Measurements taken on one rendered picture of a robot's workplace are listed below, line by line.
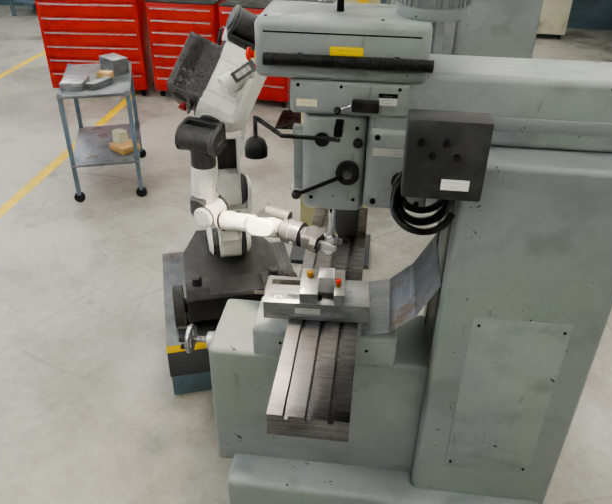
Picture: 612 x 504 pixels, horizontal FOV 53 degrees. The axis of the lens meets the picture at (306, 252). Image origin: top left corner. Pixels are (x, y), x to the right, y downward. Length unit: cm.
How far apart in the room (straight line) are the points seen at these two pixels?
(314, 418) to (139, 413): 153
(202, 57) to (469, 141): 106
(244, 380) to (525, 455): 105
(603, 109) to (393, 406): 122
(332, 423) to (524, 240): 75
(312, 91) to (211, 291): 132
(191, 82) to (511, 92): 105
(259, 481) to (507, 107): 164
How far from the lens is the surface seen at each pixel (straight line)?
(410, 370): 223
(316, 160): 186
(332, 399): 182
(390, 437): 247
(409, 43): 171
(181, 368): 294
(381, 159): 183
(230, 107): 220
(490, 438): 237
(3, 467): 312
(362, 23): 171
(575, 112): 185
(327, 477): 257
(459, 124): 153
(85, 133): 549
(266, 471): 259
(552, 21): 1041
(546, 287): 196
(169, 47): 697
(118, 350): 350
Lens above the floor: 224
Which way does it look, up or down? 32 degrees down
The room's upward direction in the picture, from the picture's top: 1 degrees clockwise
